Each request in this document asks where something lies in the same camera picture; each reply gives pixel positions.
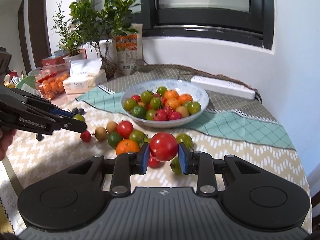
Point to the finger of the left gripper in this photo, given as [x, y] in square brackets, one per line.
[71, 124]
[40, 103]

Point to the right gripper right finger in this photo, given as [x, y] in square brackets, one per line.
[200, 164]

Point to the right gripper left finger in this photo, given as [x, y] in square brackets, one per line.
[126, 165]

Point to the large red tomato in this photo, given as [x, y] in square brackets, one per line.
[163, 146]

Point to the orange mandarin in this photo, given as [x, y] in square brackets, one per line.
[185, 98]

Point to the person left hand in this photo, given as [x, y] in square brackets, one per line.
[6, 138]

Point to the green lime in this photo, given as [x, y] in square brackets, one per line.
[114, 139]

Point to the lone blueberry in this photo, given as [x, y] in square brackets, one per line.
[39, 137]

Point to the box of small oranges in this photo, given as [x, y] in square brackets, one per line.
[49, 80]

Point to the brown longan fruit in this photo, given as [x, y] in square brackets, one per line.
[100, 134]

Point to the green tomato front left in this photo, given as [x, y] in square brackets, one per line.
[79, 117]

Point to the teal checked cloth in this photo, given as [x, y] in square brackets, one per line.
[223, 124]

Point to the tissue pack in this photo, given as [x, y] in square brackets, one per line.
[84, 75]

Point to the white blue porcelain bowl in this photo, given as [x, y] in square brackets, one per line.
[155, 103]

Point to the potted green plant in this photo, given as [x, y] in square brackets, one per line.
[88, 25]

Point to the printed paper bag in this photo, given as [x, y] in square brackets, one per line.
[128, 49]

